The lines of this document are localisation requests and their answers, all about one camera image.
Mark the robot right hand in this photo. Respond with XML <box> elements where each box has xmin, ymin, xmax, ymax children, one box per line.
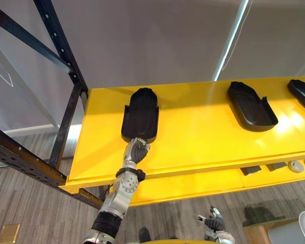
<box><xmin>193</xmin><ymin>206</ymin><xmax>226</xmax><ymax>231</ymax></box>

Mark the cardboard box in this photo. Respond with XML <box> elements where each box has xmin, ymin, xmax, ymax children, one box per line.
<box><xmin>242</xmin><ymin>217</ymin><xmax>303</xmax><ymax>244</ymax></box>

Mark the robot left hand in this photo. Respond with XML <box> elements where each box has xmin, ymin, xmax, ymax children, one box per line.
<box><xmin>122</xmin><ymin>137</ymin><xmax>151</xmax><ymax>166</ymax></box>

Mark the black metal rack frame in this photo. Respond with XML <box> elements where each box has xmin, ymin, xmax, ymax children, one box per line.
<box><xmin>0</xmin><ymin>0</ymin><xmax>104</xmax><ymax>209</ymax></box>

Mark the brass floor plate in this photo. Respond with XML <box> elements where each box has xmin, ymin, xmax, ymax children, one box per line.
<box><xmin>0</xmin><ymin>223</ymin><xmax>21</xmax><ymax>243</ymax></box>

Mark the black plastic housing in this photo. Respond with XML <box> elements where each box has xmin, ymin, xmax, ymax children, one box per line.
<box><xmin>287</xmin><ymin>79</ymin><xmax>305</xmax><ymax>118</ymax></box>
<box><xmin>227</xmin><ymin>81</ymin><xmax>279</xmax><ymax>133</ymax></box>
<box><xmin>120</xmin><ymin>87</ymin><xmax>160</xmax><ymax>143</ymax></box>

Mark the yellow shelf board with parts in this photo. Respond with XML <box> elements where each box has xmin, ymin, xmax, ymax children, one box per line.
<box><xmin>127</xmin><ymin>155</ymin><xmax>305</xmax><ymax>207</ymax></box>

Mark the robot dark foot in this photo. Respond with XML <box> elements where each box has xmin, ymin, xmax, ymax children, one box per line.
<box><xmin>138</xmin><ymin>227</ymin><xmax>152</xmax><ymax>243</ymax></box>

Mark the small black flat part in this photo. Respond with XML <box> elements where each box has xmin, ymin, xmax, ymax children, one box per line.
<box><xmin>239</xmin><ymin>165</ymin><xmax>262</xmax><ymax>176</ymax></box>
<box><xmin>266</xmin><ymin>162</ymin><xmax>288</xmax><ymax>172</ymax></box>

